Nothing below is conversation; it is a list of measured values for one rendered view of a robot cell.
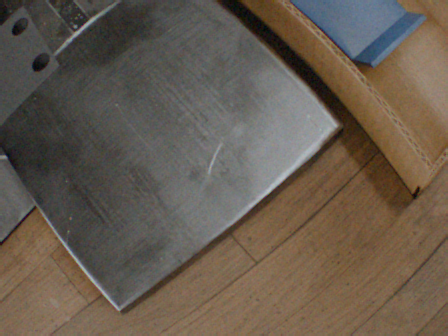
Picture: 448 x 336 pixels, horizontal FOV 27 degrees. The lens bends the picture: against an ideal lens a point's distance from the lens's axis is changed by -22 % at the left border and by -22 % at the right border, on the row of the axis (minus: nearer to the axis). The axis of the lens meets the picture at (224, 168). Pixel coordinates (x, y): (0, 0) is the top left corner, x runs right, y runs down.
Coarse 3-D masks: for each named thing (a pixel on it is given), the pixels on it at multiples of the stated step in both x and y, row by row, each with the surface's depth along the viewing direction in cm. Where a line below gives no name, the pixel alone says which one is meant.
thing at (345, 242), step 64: (320, 192) 64; (384, 192) 64; (0, 256) 63; (64, 256) 63; (256, 256) 63; (320, 256) 63; (384, 256) 63; (0, 320) 62; (64, 320) 62; (128, 320) 62; (192, 320) 62; (256, 320) 62; (320, 320) 62; (384, 320) 61
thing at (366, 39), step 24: (288, 0) 66; (312, 0) 66; (336, 0) 66; (360, 0) 66; (384, 0) 66; (336, 24) 66; (360, 24) 66; (384, 24) 66; (408, 24) 63; (360, 48) 65; (384, 48) 63
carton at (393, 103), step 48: (240, 0) 66; (432, 0) 63; (288, 48) 66; (336, 48) 59; (432, 48) 66; (336, 96) 65; (384, 96) 65; (432, 96) 65; (384, 144) 62; (432, 144) 64
